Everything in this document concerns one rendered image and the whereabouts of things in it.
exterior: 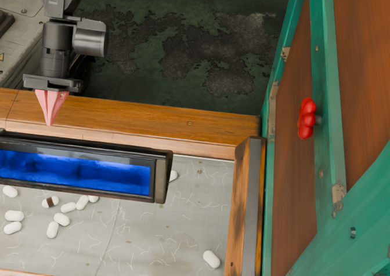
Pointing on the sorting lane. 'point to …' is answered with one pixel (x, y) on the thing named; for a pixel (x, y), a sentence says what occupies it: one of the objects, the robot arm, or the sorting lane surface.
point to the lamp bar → (85, 167)
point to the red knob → (307, 119)
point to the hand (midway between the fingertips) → (50, 121)
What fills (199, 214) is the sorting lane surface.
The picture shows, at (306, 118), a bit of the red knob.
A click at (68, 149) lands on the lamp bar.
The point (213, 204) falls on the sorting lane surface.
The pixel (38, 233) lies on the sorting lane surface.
